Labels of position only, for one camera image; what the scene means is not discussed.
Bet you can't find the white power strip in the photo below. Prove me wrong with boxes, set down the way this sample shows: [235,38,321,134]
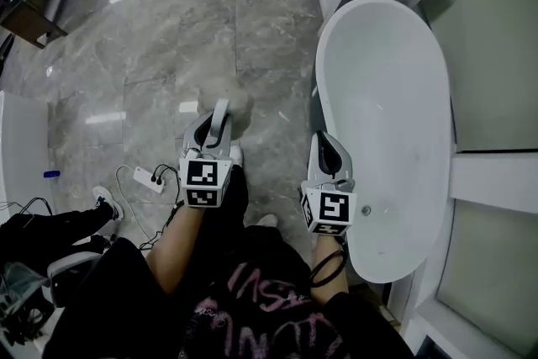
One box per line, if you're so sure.
[133,166,166,194]

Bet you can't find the person's left forearm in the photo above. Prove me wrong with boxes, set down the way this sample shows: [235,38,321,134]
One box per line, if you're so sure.
[145,203,207,295]

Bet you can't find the black power cable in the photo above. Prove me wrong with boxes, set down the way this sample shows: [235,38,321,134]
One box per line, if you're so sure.
[140,163,187,251]

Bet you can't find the clear plastic bag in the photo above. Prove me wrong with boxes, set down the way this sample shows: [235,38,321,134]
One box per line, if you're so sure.
[0,262,50,346]

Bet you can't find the person's black printed shirt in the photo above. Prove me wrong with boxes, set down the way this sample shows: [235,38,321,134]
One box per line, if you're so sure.
[41,222,417,359]

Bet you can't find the person's right forearm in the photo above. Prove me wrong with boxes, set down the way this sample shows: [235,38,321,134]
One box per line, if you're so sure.
[310,233,350,306]

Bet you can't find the person's black trousers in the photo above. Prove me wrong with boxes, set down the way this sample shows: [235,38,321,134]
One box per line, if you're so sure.
[195,163,250,261]

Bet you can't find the grey office chair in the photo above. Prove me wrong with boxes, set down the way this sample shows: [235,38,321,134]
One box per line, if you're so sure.
[45,251,104,308]

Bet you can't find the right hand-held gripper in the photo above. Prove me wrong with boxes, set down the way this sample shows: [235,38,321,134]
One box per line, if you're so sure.
[298,129,358,237]

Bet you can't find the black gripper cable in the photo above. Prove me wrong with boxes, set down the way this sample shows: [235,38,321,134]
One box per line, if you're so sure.
[309,250,349,289]

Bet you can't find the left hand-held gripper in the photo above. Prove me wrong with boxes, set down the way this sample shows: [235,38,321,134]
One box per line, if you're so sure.
[178,110,235,209]

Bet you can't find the white power cable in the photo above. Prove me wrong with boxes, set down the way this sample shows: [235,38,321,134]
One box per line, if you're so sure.
[115,164,146,235]

